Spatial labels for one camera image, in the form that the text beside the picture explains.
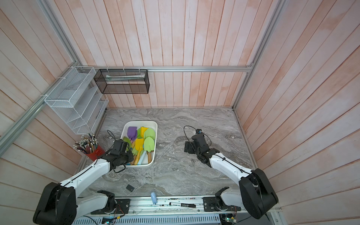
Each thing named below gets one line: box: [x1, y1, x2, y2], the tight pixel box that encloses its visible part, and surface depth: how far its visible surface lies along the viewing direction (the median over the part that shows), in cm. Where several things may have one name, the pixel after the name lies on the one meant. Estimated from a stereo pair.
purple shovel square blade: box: [127, 126, 138, 141], surface depth 103 cm
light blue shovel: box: [137, 150, 147, 165], surface depth 89 cm
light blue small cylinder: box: [150, 191, 158, 205], surface depth 76 cm
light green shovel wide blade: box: [143, 136, 155, 164], surface depth 95 cm
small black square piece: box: [125, 184, 135, 193], surface depth 81 cm
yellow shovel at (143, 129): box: [140, 126, 149, 138], surface depth 103 cm
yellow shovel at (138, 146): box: [134, 138, 144, 165], surface depth 97 cm
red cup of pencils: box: [84, 144, 106, 162], surface depth 85 cm
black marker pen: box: [168, 202, 197, 209], surface depth 75 cm
